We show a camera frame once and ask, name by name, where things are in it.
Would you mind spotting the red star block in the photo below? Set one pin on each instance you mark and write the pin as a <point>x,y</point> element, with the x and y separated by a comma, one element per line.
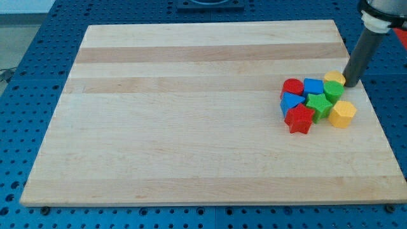
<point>299,119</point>

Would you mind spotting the yellow hexagon block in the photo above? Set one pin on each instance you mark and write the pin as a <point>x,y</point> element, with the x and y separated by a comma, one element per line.
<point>342,114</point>

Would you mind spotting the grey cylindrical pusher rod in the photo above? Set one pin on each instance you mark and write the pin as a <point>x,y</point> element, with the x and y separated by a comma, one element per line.
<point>363,52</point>

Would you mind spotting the green cylinder block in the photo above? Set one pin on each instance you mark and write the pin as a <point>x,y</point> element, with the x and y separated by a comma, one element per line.
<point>333,90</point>

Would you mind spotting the wooden board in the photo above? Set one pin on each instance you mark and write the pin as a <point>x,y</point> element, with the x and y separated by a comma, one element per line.
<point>189,114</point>

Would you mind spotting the red cylinder block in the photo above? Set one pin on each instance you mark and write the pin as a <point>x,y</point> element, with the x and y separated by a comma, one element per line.
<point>293,86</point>

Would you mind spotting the blue cube block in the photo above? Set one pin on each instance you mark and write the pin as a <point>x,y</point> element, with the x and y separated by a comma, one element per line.
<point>312,86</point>

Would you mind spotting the green star block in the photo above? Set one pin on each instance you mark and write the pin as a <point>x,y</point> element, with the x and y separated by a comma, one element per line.
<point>320,104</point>

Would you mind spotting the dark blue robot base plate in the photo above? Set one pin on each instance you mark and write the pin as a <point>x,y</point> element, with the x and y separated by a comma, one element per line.
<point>190,5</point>

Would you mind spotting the yellow block behind rod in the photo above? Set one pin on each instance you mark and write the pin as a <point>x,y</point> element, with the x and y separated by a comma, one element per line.
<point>334,76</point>

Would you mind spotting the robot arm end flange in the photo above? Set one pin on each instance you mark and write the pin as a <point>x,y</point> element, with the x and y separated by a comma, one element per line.
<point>380,16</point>

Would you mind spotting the blue triangle block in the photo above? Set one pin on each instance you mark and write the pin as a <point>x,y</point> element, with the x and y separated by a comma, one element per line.
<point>289,101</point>

